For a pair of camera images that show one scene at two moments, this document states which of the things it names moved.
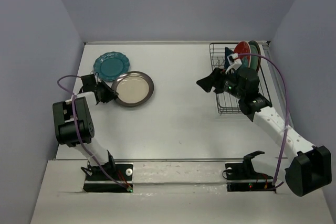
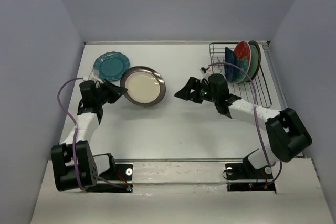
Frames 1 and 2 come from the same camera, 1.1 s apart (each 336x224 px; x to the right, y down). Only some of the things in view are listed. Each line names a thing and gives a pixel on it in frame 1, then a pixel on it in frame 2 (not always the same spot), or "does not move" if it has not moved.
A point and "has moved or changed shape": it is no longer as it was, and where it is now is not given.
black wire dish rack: (226, 103) does not move
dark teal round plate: (255, 61) does not move
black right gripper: (215, 79) to (193, 83)
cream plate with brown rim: (134, 88) has moved or changed shape
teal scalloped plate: (109, 65) does not move
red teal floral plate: (243, 48) does not move
